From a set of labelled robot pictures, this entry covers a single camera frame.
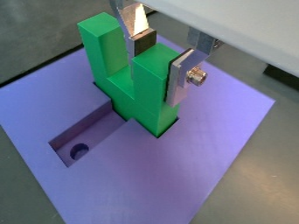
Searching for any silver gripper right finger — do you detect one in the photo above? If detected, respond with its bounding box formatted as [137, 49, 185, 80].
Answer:
[164, 27, 220, 107]

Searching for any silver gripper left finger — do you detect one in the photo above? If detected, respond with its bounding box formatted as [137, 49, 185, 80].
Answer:
[109, 0, 156, 58]

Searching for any green U-shaped block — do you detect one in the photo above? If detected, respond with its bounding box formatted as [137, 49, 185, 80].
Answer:
[79, 12, 179, 137]

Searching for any purple board with cross slot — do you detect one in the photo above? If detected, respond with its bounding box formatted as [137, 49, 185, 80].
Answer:
[0, 34, 276, 224]

